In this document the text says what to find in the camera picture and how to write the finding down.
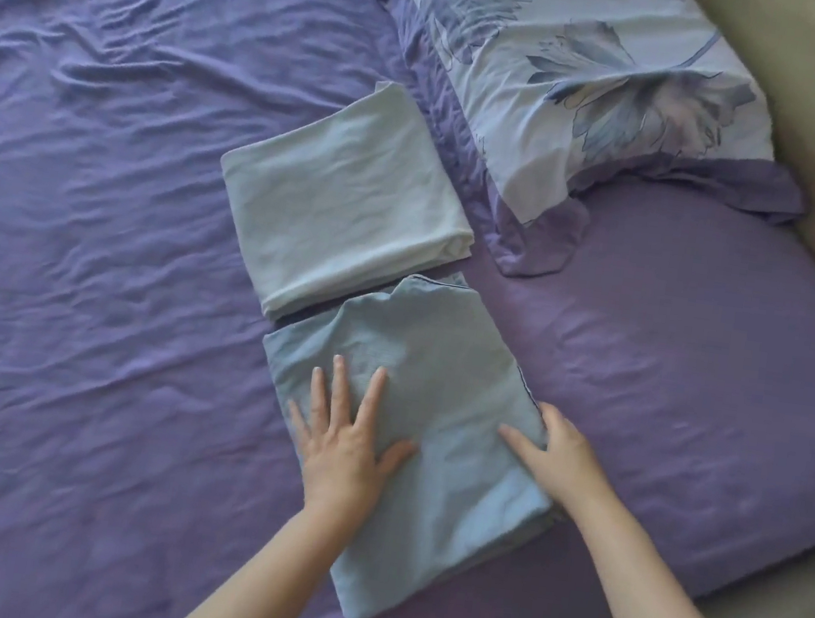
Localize person's right hand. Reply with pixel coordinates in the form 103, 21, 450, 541
486, 394, 628, 526

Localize person's left hand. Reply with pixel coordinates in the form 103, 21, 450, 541
271, 348, 432, 540

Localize light blue denim jeans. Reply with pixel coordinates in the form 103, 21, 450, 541
226, 247, 592, 618

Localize white jeans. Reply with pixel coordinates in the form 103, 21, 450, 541
199, 59, 497, 348

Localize purple sheet bed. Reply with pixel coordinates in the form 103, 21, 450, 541
0, 0, 815, 618

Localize person's left forearm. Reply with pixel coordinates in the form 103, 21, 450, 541
164, 490, 361, 618

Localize floral pillow purple trim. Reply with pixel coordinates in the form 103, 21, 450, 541
308, 0, 815, 317

